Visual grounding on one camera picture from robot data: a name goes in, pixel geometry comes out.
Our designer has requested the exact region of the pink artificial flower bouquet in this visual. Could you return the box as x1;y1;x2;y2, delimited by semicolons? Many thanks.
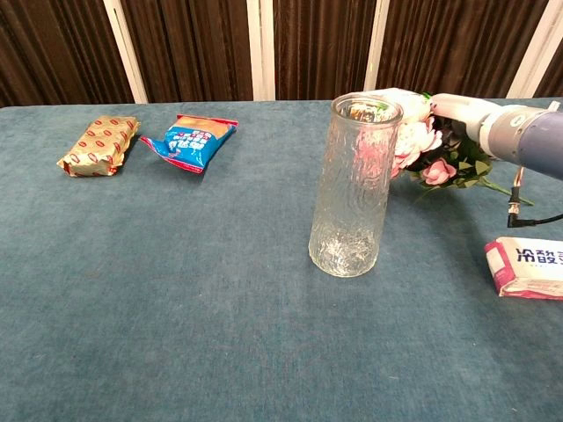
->
389;89;536;207

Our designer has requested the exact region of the blue and red snack bag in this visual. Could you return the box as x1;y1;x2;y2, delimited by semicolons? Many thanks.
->
139;113;239;176

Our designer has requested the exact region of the dark brown pleated curtain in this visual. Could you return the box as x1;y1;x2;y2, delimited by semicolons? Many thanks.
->
0;0;563;109

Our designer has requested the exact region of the blue felt table cloth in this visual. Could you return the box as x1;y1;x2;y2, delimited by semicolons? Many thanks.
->
0;96;563;422

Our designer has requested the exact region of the wrist cable with metal plug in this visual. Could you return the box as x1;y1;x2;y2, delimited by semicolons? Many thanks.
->
505;165;563;229

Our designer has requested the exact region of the gold biscuit packet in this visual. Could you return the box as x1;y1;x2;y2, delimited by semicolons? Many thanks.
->
55;114;142;178

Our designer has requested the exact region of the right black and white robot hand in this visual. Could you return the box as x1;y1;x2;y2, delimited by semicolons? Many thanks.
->
429;91;503;155

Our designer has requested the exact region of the white and pink toothpaste box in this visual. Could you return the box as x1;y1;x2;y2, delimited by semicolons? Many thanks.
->
483;236;563;302

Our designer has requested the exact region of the clear textured glass vase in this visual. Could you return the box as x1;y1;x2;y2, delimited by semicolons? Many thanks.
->
307;91;405;279

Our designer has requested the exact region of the white frame post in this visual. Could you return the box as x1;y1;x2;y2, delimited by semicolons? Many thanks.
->
245;0;276;102
102;0;150;105
362;0;391;92
505;0;563;100

